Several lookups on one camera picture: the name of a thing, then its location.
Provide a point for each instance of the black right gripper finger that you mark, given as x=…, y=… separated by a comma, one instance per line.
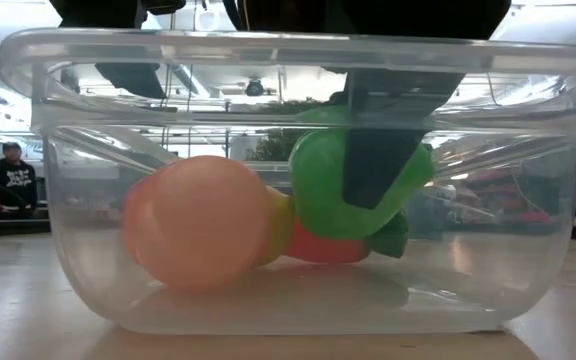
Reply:
x=373, y=160

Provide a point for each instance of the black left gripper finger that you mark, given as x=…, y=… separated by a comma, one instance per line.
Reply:
x=135, y=80

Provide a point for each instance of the green toy pepper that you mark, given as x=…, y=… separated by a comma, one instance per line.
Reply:
x=318, y=185

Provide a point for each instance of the orange toy carrot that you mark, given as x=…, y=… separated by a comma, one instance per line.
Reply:
x=323, y=249

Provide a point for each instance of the yellow toy lemon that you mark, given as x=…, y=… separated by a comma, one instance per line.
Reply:
x=280, y=225

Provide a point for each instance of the toy peach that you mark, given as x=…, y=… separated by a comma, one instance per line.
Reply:
x=198, y=225

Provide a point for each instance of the clear plastic tupperware container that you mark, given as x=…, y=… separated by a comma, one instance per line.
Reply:
x=68, y=250

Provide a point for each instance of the artificial plant with white flowers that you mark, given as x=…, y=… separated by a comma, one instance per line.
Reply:
x=275, y=145

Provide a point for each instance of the shelf with red items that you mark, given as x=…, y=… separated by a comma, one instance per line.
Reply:
x=508, y=200

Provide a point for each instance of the person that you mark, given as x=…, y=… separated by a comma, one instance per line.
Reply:
x=13, y=182

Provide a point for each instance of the black ceiling camera dome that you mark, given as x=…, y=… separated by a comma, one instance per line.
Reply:
x=254, y=88

